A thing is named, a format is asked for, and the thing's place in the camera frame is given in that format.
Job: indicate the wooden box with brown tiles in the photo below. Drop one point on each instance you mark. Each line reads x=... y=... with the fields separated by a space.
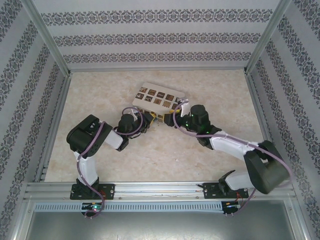
x=157 y=96

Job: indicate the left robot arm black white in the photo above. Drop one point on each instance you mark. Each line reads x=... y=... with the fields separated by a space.
x=85 y=137

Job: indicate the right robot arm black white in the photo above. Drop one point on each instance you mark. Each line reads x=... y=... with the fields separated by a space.
x=265 y=172

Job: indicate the circuit board with green light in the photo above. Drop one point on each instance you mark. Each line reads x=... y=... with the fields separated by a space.
x=93 y=207

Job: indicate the black circuit board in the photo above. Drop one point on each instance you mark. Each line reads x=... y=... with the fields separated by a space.
x=230 y=205

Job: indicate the grey metal sheet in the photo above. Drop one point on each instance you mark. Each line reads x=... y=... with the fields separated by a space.
x=160 y=227

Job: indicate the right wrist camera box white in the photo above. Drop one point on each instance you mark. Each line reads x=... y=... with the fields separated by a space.
x=184 y=108

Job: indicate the aluminium floor rail under wall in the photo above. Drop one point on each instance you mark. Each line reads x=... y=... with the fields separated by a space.
x=112 y=69

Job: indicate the aluminium side floor rail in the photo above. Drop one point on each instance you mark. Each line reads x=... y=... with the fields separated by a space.
x=55 y=125
x=264 y=125

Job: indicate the aluminium mounting rail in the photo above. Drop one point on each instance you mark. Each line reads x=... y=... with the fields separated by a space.
x=160 y=190

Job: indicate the aluminium frame post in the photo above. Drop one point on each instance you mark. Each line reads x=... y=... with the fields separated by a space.
x=267 y=37
x=48 y=37

